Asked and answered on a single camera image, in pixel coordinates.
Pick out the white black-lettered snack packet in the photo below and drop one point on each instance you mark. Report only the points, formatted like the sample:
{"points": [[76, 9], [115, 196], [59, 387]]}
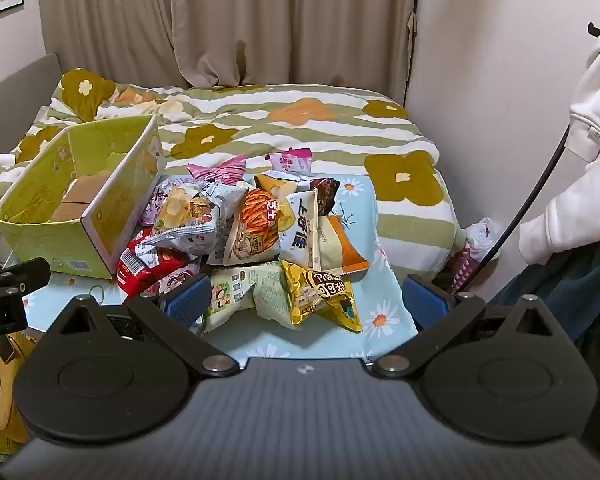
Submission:
{"points": [[301, 232]]}

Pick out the orange striped snack packet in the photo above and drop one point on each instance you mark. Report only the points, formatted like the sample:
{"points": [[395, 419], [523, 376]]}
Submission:
{"points": [[252, 227]]}

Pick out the floral striped blanket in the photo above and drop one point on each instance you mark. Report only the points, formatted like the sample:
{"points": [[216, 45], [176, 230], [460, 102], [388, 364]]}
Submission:
{"points": [[280, 127]]}

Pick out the green snack packet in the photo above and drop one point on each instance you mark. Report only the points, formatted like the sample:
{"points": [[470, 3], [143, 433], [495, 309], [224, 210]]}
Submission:
{"points": [[235, 292]]}

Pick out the purple snack packet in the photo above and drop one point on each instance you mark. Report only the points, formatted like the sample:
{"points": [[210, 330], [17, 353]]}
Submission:
{"points": [[152, 206]]}

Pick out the white plastic bag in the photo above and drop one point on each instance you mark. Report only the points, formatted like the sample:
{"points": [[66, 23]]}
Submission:
{"points": [[482, 234]]}

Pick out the beige curtain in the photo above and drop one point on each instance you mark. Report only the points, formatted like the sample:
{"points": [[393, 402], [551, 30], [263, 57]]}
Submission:
{"points": [[205, 20]]}

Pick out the yellow cartoon bag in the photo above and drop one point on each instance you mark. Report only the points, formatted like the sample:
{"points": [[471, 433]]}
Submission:
{"points": [[11, 412]]}

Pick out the gold snack packet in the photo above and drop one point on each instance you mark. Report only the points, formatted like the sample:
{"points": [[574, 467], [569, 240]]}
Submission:
{"points": [[325, 296]]}

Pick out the pink striped snack packet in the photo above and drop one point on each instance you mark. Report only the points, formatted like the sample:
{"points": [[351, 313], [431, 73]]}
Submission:
{"points": [[215, 170]]}

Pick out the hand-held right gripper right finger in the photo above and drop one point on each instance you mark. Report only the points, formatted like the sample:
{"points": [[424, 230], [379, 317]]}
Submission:
{"points": [[426, 302]]}

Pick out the person's white hoodie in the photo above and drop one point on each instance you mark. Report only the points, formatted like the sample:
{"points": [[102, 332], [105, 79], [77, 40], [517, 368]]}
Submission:
{"points": [[595, 110]]}

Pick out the light blue daisy cloth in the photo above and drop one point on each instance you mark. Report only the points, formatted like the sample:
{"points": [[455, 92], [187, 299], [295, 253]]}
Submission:
{"points": [[380, 280]]}

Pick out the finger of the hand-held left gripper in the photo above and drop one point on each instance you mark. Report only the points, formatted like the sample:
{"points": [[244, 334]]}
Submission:
{"points": [[20, 275]]}

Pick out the cream and orange snack packet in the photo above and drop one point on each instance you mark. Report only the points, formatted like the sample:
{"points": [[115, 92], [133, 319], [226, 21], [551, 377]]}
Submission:
{"points": [[341, 246]]}

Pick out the red snack packet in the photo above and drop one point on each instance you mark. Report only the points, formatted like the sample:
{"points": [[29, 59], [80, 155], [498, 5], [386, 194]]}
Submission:
{"points": [[142, 266]]}

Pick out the yellow-green cardboard box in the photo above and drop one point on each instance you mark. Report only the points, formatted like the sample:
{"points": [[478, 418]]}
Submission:
{"points": [[115, 195]]}

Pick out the small white object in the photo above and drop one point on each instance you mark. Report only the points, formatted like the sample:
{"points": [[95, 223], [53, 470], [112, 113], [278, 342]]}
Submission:
{"points": [[1, 160]]}

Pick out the grey headboard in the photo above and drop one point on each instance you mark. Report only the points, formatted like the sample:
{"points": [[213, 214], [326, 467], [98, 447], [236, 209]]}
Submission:
{"points": [[15, 90]]}

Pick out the pink and white snack packet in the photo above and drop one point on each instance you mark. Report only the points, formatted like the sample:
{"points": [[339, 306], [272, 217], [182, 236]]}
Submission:
{"points": [[291, 162]]}

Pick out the grey potato chip packet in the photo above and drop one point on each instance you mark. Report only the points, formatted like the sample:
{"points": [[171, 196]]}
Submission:
{"points": [[187, 210]]}

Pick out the yellow and white snack packet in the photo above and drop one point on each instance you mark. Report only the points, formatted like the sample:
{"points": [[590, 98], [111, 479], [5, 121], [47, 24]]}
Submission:
{"points": [[275, 186]]}

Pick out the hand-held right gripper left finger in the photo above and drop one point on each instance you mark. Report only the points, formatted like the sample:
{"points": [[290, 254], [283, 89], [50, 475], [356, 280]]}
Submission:
{"points": [[189, 301]]}

